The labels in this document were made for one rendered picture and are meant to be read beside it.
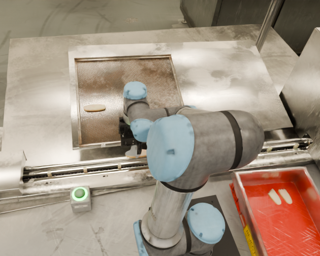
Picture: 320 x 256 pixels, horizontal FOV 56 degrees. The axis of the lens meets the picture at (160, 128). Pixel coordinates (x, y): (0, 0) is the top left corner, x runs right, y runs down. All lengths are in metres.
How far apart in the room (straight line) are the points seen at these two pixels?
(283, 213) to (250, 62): 0.84
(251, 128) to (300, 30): 2.95
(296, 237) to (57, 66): 1.46
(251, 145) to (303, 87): 1.03
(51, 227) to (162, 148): 0.79
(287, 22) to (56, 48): 2.23
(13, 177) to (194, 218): 0.70
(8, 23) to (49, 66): 2.14
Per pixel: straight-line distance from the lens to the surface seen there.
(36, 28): 3.79
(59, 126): 1.51
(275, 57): 2.17
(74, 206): 1.20
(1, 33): 3.80
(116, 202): 1.25
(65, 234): 1.22
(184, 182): 0.57
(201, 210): 0.92
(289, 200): 1.42
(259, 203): 1.36
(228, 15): 2.98
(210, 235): 0.90
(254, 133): 0.57
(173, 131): 0.51
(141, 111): 0.92
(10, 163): 1.30
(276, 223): 1.35
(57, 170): 1.32
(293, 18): 3.35
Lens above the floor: 1.93
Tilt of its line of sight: 49 degrees down
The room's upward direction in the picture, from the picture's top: 9 degrees clockwise
